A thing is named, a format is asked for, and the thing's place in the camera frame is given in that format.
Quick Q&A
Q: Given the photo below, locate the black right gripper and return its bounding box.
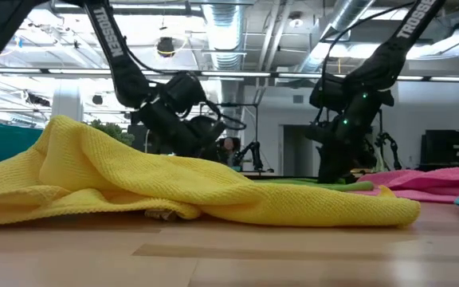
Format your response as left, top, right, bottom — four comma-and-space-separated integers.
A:
304, 92, 394, 184

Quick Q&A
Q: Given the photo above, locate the green microfiber towel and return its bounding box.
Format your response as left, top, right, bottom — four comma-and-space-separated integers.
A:
253, 178, 375, 193

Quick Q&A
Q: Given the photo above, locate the yellow microfiber towel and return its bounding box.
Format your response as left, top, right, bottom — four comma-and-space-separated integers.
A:
0, 115, 422, 229

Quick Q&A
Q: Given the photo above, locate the pink microfiber towel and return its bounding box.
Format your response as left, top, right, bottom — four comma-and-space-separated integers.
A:
352, 166, 459, 205

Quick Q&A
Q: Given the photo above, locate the black background monitor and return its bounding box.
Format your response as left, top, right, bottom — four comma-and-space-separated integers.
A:
127, 123, 163, 155

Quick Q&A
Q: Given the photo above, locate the person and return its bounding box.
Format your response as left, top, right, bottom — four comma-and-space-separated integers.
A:
219, 136, 241, 165

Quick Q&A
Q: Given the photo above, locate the green artificial plant ball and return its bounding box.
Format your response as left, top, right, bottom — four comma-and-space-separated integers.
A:
88, 119, 136, 147

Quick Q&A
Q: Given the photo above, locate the black background cabinet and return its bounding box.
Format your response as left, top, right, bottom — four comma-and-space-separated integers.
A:
419, 128, 459, 171

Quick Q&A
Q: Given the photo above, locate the teal plastic bin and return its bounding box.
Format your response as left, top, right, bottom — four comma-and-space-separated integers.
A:
0, 120, 44, 171

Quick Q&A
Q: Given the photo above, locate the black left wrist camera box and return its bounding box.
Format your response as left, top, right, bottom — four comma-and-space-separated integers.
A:
158, 71, 207, 119

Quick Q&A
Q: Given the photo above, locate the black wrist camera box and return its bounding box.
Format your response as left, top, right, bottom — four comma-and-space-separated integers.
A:
158, 71, 207, 119
308, 73, 348, 113

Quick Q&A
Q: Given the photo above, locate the black aluminium table frame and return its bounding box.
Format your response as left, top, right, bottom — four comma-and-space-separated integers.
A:
249, 174, 322, 181

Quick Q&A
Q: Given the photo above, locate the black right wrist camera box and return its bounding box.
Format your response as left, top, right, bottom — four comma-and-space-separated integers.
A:
308, 73, 348, 113

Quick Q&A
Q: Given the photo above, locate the silver ceiling air duct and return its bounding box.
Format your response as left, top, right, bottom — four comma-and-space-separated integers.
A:
201, 0, 247, 72

